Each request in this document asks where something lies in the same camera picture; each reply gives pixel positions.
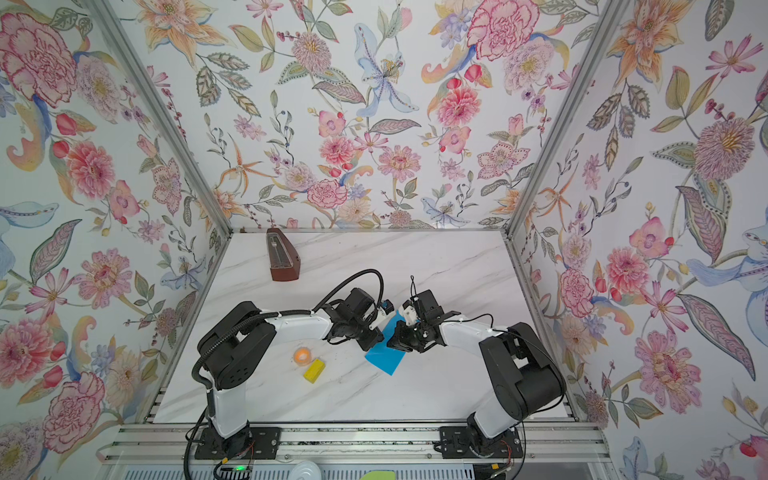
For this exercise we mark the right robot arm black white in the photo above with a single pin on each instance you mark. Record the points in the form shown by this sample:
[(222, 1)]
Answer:
[(522, 374)]

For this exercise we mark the blue square paper sheet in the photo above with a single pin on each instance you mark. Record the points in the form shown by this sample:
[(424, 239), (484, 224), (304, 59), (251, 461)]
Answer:
[(381, 355)]

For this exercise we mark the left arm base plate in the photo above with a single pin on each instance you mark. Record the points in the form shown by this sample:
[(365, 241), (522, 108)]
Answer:
[(237, 443)]

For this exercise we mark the white round object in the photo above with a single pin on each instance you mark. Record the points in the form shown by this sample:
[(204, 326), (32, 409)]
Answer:
[(305, 470)]

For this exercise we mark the orange tape roll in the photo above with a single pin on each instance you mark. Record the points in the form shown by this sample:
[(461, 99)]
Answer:
[(302, 356)]

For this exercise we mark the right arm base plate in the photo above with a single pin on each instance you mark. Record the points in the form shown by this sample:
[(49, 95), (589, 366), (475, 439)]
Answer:
[(466, 443)]

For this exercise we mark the brown wooden metronome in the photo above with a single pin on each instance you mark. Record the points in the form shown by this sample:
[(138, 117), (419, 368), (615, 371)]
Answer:
[(285, 262)]

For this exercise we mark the green object at edge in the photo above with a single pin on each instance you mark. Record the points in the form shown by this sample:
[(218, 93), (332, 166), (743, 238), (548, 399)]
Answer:
[(379, 475)]

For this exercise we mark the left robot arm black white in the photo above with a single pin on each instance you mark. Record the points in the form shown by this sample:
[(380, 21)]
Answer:
[(230, 353)]

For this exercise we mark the aluminium front rail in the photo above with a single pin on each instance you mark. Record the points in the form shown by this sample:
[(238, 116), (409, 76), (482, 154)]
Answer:
[(544, 441)]

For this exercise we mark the yellow block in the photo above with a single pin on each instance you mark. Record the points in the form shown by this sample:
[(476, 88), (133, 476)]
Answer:
[(314, 370)]

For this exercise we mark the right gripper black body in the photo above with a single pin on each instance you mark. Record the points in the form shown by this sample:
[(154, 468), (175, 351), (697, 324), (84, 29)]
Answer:
[(412, 337)]

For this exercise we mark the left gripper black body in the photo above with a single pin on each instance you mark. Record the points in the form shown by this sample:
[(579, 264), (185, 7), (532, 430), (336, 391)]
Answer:
[(360, 332)]

